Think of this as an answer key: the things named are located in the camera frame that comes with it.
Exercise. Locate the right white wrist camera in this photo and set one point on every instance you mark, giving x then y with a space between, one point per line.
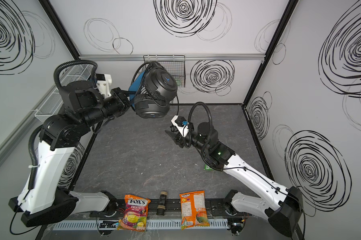
181 125

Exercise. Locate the white slotted cable duct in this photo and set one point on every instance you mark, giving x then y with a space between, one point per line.
107 225

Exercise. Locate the green snack bag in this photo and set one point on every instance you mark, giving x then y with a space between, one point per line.
207 168

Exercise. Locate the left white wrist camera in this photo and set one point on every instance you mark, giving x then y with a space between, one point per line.
103 83

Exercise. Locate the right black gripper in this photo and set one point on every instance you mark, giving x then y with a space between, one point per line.
177 138

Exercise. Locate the orange snack bag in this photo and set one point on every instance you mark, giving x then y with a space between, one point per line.
193 208

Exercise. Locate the Fox's fruits candy bag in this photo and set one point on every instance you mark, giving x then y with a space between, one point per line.
135 214

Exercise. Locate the black blue headphones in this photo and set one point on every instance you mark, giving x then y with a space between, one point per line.
151 90

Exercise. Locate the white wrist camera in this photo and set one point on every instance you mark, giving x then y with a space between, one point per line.
103 83
181 125

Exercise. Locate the white wire wall shelf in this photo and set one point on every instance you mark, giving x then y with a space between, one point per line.
53 102

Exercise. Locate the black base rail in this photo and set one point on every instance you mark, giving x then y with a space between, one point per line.
215 208

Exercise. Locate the small dark bottle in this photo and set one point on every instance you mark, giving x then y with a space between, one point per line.
161 203

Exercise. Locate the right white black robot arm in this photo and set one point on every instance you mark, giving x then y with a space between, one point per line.
282 207

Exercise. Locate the black wire wall basket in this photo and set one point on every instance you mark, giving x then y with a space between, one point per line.
174 64

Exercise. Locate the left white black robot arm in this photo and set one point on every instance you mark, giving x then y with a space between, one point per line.
42 201

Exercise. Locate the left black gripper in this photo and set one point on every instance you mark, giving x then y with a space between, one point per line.
122 100

